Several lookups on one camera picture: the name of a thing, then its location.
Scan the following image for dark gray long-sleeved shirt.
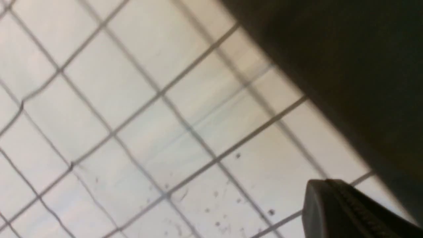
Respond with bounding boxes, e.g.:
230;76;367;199
222;0;423;225

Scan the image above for white grid tablecloth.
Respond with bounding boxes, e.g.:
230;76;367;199
1;0;415;238

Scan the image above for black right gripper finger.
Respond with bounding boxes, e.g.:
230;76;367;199
302;179;423;238

